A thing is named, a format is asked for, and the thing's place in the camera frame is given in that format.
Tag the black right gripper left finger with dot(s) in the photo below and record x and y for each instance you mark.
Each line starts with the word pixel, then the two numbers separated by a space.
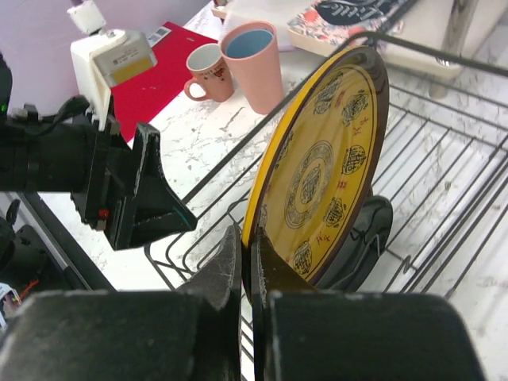
pixel 192 333

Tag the red folder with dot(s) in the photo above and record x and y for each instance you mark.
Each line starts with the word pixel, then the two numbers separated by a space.
pixel 141 98

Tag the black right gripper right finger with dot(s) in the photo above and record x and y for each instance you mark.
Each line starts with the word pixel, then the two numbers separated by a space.
pixel 301 333

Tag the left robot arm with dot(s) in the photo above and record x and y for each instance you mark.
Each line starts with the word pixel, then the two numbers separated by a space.
pixel 37 152

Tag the black wire dish rack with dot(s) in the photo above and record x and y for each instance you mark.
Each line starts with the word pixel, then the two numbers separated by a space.
pixel 443 167

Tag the pink plastic tumbler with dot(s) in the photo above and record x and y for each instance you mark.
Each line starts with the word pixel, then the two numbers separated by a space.
pixel 251 53

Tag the pink ceramic mug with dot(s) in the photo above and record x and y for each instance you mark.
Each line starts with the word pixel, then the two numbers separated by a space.
pixel 210 71

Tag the yellow patterned plate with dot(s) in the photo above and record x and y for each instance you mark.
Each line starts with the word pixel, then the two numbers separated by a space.
pixel 318 166

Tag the black plate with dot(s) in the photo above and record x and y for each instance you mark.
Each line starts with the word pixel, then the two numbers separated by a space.
pixel 363 247

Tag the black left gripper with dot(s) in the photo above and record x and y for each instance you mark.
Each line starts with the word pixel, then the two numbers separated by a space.
pixel 105 197

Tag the floral cover book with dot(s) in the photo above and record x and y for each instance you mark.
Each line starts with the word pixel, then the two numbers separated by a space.
pixel 325 25

